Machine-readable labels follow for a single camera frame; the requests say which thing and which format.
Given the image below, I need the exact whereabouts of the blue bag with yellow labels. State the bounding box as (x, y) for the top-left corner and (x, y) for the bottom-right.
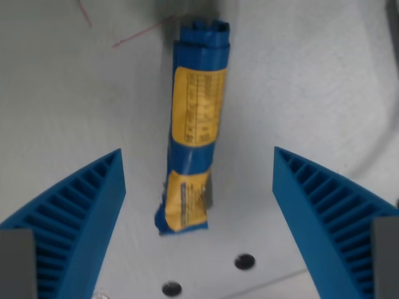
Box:
(153, 19), (231, 237)

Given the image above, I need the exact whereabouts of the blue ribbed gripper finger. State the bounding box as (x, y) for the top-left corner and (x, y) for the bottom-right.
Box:
(0, 148), (127, 299)
(271, 146), (399, 299)

